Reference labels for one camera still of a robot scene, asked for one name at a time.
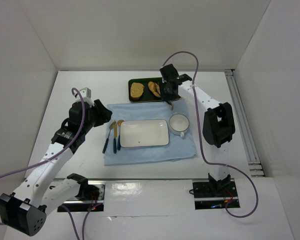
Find dark green tray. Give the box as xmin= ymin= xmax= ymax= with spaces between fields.
xmin=128 ymin=77 xmax=183 ymax=104

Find white rectangular plate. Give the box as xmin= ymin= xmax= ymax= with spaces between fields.
xmin=120 ymin=119 xmax=170 ymax=148

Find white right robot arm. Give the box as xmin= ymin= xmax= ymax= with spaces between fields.
xmin=159 ymin=64 xmax=236 ymax=194

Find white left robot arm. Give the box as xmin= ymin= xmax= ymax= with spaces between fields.
xmin=0 ymin=99 xmax=112 ymax=237

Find white bowl with handles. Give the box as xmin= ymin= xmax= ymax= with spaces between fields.
xmin=168 ymin=113 xmax=190 ymax=138

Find gold spoon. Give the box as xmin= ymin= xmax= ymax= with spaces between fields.
xmin=117 ymin=119 xmax=124 ymax=151

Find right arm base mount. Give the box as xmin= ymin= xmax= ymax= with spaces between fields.
xmin=188 ymin=180 xmax=240 ymax=210

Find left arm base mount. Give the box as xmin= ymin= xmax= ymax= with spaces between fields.
xmin=63 ymin=180 xmax=106 ymax=213

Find large bread slice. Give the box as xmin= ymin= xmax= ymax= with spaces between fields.
xmin=130 ymin=82 xmax=145 ymax=100

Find aluminium rail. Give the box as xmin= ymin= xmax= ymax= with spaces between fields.
xmin=224 ymin=69 xmax=266 ymax=178

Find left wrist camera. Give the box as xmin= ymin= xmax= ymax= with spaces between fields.
xmin=79 ymin=87 xmax=92 ymax=99

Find striped bread roll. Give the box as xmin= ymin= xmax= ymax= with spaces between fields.
xmin=148 ymin=81 xmax=161 ymax=98

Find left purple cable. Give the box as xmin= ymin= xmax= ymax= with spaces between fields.
xmin=0 ymin=87 xmax=98 ymax=240

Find gold knife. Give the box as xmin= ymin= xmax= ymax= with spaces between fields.
xmin=113 ymin=120 xmax=118 ymax=154

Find light blue cloth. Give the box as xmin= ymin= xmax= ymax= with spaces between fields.
xmin=104 ymin=99 xmax=197 ymax=166

